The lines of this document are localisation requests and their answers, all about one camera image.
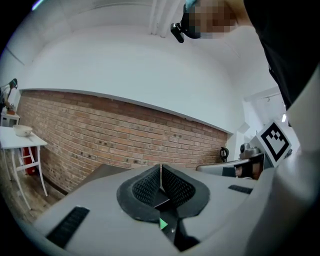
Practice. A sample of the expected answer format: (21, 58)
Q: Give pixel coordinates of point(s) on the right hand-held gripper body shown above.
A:
(273, 142)

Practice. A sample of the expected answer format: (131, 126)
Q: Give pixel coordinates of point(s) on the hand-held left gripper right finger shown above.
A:
(220, 195)

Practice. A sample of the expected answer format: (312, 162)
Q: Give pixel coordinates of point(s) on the white wall pipe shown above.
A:
(158, 17)

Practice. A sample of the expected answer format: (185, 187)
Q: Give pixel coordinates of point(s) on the person's right hand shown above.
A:
(256, 172)

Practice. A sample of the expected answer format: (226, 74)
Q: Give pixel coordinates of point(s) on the person's head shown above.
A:
(212, 17)

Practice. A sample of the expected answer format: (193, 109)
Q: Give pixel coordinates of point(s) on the green and white packet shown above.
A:
(163, 223)

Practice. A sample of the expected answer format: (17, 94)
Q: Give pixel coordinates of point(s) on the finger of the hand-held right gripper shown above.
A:
(212, 168)

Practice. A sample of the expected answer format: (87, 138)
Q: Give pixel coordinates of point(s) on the white side table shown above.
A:
(15, 142)

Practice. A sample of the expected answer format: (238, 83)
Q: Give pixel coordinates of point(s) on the black head-worn camera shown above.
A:
(178, 32)

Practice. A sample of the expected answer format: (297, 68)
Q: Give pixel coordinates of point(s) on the person's black clothing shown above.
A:
(287, 37)

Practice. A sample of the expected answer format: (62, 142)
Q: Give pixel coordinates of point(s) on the red stool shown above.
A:
(28, 160)

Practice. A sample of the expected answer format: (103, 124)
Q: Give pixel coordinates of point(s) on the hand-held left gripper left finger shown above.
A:
(100, 220)

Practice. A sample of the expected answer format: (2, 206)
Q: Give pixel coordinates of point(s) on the white cabinet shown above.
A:
(8, 120)

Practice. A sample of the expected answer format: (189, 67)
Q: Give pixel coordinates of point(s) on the beige bowl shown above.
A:
(22, 130)

